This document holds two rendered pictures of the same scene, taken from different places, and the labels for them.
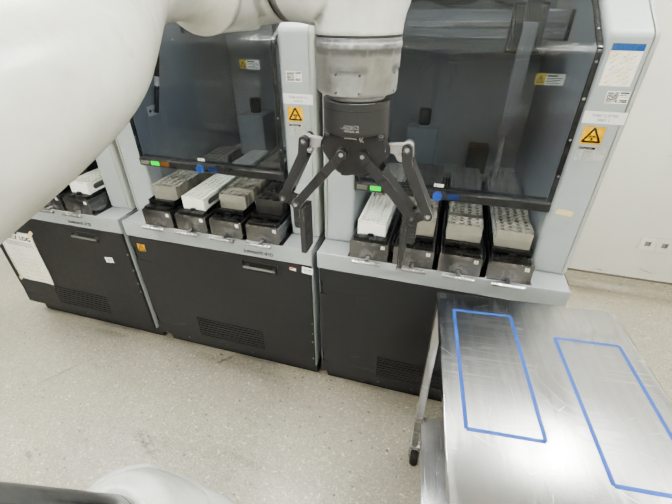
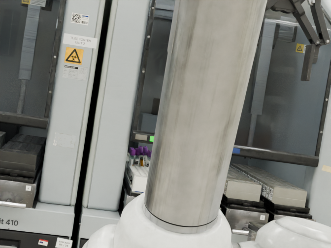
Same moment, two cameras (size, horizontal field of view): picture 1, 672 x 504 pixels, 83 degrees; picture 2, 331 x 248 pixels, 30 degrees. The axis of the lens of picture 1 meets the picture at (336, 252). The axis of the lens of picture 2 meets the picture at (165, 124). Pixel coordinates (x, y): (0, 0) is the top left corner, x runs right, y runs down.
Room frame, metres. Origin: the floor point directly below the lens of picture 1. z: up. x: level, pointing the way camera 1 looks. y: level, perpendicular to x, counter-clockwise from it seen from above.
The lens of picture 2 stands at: (-0.54, 0.64, 1.13)
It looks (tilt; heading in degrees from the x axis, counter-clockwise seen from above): 3 degrees down; 335
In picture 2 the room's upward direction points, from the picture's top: 9 degrees clockwise
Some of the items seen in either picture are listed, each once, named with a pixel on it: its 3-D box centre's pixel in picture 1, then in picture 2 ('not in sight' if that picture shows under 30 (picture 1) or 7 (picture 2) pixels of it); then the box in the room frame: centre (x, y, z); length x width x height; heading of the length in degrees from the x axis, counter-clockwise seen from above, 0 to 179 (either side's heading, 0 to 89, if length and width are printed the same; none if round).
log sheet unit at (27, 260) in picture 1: (22, 257); not in sight; (1.59, 1.57, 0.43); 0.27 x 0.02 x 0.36; 74
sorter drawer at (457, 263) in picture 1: (461, 219); (222, 199); (1.33, -0.50, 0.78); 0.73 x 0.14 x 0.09; 164
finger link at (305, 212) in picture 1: (306, 227); not in sight; (0.47, 0.04, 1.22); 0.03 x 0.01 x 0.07; 164
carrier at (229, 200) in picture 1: (233, 201); not in sight; (1.35, 0.40, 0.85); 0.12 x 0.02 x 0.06; 75
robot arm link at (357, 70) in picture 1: (357, 67); not in sight; (0.45, -0.02, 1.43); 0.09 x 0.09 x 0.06
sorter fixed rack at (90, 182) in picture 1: (105, 176); not in sight; (1.64, 1.05, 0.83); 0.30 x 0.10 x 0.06; 164
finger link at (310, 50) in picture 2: (403, 241); (308, 62); (0.43, -0.09, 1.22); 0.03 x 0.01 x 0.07; 164
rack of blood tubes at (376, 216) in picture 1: (379, 211); (144, 179); (1.29, -0.16, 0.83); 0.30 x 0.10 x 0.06; 164
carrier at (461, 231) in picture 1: (463, 231); (242, 192); (1.11, -0.43, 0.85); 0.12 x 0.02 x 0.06; 73
